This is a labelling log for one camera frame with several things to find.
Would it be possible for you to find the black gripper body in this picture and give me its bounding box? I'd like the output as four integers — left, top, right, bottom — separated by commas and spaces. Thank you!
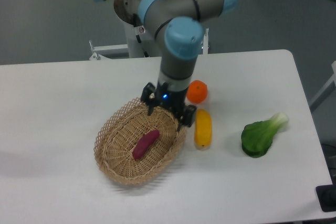
155, 83, 187, 118

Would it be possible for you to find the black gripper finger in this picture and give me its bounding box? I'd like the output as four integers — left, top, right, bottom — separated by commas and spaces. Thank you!
140, 82, 158, 115
177, 105, 197, 132

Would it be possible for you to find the purple sweet potato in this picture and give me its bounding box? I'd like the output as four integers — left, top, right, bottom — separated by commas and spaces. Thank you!
132, 130, 160, 160

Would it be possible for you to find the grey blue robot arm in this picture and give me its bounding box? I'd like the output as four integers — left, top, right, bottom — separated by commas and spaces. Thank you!
94, 0, 237, 127

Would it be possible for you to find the woven wicker basket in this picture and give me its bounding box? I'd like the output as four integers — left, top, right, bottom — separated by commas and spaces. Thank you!
94, 98, 186, 185

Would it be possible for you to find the yellow squash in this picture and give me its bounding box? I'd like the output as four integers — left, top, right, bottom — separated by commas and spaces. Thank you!
194, 109, 212, 149

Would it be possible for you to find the orange tangerine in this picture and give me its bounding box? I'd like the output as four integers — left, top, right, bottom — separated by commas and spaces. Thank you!
186, 80, 208, 104

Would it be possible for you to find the green bok choy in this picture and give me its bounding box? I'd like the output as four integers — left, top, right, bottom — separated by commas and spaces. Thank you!
241, 113, 289, 158

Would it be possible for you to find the black device at table edge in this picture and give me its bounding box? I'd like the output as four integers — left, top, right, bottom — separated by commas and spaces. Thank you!
316, 185, 335, 212

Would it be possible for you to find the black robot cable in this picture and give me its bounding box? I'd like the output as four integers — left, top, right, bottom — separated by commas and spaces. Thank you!
132, 14, 150, 58

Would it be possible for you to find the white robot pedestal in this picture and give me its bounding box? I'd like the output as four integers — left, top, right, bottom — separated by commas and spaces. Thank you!
113, 0, 161, 58

